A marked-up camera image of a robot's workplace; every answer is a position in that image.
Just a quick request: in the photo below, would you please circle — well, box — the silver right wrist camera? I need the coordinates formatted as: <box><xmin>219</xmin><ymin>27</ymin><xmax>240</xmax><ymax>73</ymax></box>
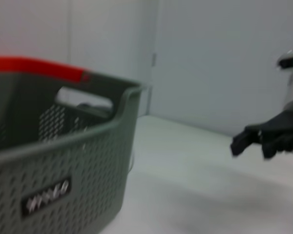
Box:
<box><xmin>277</xmin><ymin>48</ymin><xmax>293</xmax><ymax>71</ymax></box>

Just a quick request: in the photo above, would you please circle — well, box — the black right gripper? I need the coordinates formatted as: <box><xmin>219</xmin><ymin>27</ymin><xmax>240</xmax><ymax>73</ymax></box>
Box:
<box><xmin>230</xmin><ymin>111</ymin><xmax>293</xmax><ymax>159</ymax></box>

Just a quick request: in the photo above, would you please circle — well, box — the grey-green perforated storage bin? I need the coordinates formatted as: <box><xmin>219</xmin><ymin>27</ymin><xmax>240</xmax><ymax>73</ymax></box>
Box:
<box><xmin>0</xmin><ymin>72</ymin><xmax>144</xmax><ymax>234</ymax></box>

